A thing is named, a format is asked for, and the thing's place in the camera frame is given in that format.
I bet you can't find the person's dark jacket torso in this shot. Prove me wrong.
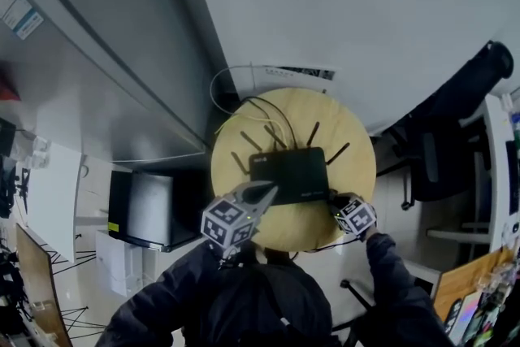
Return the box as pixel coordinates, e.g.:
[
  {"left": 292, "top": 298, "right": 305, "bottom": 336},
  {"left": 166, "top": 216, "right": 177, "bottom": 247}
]
[{"left": 194, "top": 251, "right": 358, "bottom": 347}]

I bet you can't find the silver refrigerator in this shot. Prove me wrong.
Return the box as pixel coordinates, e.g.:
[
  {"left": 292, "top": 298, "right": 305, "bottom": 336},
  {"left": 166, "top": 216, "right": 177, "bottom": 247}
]
[{"left": 0, "top": 0, "right": 239, "bottom": 171}]

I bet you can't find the person's left forearm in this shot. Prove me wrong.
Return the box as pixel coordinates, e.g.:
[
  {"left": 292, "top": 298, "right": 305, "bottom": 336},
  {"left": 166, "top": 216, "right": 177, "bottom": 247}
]
[{"left": 95, "top": 241, "right": 245, "bottom": 347}]

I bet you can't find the white power strip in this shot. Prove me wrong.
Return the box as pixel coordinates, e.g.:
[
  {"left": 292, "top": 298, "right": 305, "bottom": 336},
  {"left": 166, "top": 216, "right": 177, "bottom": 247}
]
[{"left": 24, "top": 136, "right": 52, "bottom": 170}]

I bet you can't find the white desk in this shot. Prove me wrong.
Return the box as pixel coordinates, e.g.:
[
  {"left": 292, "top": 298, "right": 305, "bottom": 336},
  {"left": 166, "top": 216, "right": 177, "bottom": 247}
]
[{"left": 426, "top": 93, "right": 520, "bottom": 253}]

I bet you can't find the round light wooden table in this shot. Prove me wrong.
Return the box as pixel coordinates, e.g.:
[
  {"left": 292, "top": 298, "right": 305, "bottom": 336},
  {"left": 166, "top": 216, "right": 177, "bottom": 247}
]
[{"left": 210, "top": 87, "right": 377, "bottom": 253}]

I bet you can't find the black router with antennas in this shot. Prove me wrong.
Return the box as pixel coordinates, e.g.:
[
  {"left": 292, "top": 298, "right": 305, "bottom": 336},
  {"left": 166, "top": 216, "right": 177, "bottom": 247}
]
[{"left": 230, "top": 121, "right": 350, "bottom": 206}]

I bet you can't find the white cable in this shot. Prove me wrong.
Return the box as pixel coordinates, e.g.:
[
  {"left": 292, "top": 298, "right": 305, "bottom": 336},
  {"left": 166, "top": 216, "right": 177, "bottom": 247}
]
[{"left": 210, "top": 64, "right": 255, "bottom": 115}]

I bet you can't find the brown wooden desk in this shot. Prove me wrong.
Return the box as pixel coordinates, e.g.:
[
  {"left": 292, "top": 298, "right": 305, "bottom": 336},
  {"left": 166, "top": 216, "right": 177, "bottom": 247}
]
[{"left": 15, "top": 223, "right": 89, "bottom": 347}]

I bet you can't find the long white table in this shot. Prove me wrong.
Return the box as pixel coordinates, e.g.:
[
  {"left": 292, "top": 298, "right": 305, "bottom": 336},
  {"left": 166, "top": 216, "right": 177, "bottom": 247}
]
[{"left": 24, "top": 141, "right": 85, "bottom": 265}]

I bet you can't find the person's right forearm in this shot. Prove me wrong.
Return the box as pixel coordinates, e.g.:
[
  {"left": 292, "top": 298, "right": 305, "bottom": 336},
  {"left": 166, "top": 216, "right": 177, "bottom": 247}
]
[{"left": 363, "top": 225, "right": 452, "bottom": 347}]

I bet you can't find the light wooden desk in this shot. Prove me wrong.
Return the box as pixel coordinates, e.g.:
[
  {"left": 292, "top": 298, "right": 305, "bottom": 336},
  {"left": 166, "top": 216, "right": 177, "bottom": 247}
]
[{"left": 432, "top": 247, "right": 515, "bottom": 324}]

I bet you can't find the white box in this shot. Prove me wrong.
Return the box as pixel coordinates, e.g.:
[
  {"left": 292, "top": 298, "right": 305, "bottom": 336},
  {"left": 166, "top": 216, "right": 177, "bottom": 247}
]
[{"left": 95, "top": 229, "right": 145, "bottom": 297}]

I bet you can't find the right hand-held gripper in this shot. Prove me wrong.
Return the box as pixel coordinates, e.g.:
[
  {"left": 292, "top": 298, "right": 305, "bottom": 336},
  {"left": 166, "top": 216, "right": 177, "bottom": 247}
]
[{"left": 331, "top": 193, "right": 378, "bottom": 236}]

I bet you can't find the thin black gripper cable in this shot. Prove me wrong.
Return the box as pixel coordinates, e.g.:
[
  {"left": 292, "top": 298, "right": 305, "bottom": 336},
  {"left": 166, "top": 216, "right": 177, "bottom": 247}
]
[{"left": 290, "top": 235, "right": 362, "bottom": 257}]

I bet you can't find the white printed flat carton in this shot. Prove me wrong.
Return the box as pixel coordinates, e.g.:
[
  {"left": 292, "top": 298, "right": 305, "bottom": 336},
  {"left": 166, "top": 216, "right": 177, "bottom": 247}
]
[{"left": 251, "top": 64, "right": 338, "bottom": 94}]

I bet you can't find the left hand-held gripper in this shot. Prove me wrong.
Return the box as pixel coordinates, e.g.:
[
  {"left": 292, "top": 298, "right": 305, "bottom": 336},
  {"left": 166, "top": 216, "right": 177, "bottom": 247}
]
[{"left": 200, "top": 180, "right": 280, "bottom": 251}]

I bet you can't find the black router cable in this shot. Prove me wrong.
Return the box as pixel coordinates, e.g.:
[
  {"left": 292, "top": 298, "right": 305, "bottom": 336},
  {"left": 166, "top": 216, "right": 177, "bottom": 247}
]
[{"left": 239, "top": 95, "right": 300, "bottom": 150}]

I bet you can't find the black office chair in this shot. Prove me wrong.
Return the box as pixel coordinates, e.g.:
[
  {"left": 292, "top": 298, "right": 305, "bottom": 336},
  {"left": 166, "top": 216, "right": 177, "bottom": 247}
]
[{"left": 375, "top": 40, "right": 515, "bottom": 212}]

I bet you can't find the flat black box yellow label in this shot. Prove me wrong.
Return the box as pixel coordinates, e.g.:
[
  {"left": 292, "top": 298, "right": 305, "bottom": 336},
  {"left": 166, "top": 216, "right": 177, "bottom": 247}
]
[{"left": 107, "top": 169, "right": 196, "bottom": 253}]

